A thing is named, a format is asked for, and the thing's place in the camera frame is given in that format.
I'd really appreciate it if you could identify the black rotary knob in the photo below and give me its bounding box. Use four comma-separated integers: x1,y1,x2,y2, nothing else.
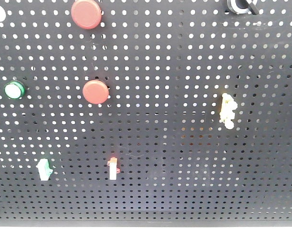
227,0,259,15

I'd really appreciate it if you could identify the black perforated pegboard panel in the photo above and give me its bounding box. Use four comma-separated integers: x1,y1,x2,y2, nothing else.
0,0,292,227

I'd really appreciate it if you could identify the lower red mushroom button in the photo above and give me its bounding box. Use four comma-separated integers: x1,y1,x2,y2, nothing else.
83,80,109,104

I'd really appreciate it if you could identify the red mushroom button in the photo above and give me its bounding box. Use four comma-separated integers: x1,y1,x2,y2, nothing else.
83,80,109,104
71,0,102,30

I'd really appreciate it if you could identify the upper red mushroom button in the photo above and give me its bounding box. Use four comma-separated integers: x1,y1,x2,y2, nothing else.
71,0,102,30

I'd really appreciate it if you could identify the green round push button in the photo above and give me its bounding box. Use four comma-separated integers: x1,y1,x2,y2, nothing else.
4,81,26,99

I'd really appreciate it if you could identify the white red rocker switch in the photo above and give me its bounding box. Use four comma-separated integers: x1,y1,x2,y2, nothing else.
107,157,120,180

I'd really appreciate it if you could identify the yellow toggle switch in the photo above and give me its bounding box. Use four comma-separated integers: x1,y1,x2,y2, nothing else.
219,93,238,130

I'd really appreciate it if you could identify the white green rocker switch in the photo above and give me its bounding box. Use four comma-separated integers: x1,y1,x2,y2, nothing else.
36,158,53,181

